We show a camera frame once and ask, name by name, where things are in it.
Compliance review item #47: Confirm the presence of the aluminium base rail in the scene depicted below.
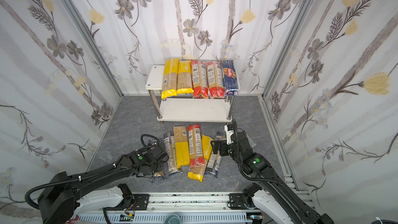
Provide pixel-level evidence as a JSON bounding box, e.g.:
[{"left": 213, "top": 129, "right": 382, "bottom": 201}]
[{"left": 77, "top": 191, "right": 315, "bottom": 224}]

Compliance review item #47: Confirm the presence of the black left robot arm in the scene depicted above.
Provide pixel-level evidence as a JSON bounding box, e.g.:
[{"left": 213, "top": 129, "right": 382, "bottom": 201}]
[{"left": 24, "top": 144, "right": 169, "bottom": 224}]

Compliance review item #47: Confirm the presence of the clear spaghetti pack barcode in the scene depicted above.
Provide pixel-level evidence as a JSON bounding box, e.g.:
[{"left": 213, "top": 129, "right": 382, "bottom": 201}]
[{"left": 205, "top": 142, "right": 222, "bottom": 178}]

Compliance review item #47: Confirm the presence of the dark blue clear spaghetti pack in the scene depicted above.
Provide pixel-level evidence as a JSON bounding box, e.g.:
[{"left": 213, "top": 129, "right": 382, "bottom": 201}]
[{"left": 163, "top": 131, "right": 182, "bottom": 176}]

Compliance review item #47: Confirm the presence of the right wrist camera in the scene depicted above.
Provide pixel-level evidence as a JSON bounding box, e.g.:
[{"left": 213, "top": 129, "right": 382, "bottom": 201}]
[{"left": 224, "top": 123, "right": 234, "bottom": 145}]

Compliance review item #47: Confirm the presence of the red spaghetti pack with label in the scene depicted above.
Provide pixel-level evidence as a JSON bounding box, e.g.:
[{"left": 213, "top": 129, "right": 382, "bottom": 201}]
[{"left": 191, "top": 60, "right": 209, "bottom": 99}]

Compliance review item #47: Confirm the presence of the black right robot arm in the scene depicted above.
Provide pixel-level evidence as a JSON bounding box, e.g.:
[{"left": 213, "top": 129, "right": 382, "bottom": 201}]
[{"left": 211, "top": 120, "right": 334, "bottom": 224}]

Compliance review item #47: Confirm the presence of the white two-tier shelf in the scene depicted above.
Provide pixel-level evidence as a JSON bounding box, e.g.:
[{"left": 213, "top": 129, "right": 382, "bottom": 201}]
[{"left": 145, "top": 65, "right": 235, "bottom": 123}]

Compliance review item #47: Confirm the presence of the yellow-banded whole wheat pack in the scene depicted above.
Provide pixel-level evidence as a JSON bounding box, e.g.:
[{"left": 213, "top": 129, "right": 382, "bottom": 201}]
[{"left": 161, "top": 58, "right": 179, "bottom": 99}]

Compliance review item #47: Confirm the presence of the yellow whole wheat spaghetti pack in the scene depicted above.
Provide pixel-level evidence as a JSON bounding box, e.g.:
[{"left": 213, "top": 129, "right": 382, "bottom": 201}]
[{"left": 173, "top": 126, "right": 190, "bottom": 169}]

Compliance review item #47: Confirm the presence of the blue Barilla spaghetti pack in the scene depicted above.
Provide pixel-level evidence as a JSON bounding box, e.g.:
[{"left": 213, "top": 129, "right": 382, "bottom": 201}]
[{"left": 221, "top": 60, "right": 239, "bottom": 96}]

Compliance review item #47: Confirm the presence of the yellow bottom spaghetti pack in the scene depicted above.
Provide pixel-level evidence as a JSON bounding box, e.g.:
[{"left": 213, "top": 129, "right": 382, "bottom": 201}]
[{"left": 188, "top": 135, "right": 214, "bottom": 182}]

